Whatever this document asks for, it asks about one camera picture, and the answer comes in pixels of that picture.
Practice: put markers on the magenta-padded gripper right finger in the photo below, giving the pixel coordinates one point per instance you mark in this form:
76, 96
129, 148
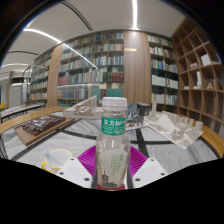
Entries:
150, 170

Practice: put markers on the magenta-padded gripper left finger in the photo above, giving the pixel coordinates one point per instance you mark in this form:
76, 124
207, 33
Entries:
75, 171

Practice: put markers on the clear bottle with green label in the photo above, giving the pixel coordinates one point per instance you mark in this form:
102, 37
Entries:
112, 146

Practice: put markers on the white city building model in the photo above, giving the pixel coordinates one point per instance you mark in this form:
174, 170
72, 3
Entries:
173, 130

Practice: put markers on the brown model on wooden board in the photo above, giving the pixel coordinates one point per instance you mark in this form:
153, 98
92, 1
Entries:
41, 125

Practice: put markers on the dark grey building model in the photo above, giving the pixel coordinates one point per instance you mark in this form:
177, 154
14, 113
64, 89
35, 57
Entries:
140, 111

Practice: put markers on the beige stepped building model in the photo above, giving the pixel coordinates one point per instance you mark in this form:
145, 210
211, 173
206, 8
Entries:
83, 108

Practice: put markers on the curved wooden bench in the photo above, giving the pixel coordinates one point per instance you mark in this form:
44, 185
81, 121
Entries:
213, 140
23, 118

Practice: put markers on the wooden cubby shelf unit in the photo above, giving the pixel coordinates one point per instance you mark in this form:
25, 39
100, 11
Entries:
200, 90

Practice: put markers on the curved book-filled shelf unit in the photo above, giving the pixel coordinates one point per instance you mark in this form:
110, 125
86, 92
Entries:
100, 66

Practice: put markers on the linear ceiling lights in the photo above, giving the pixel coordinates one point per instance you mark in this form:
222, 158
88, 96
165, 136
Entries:
134, 13

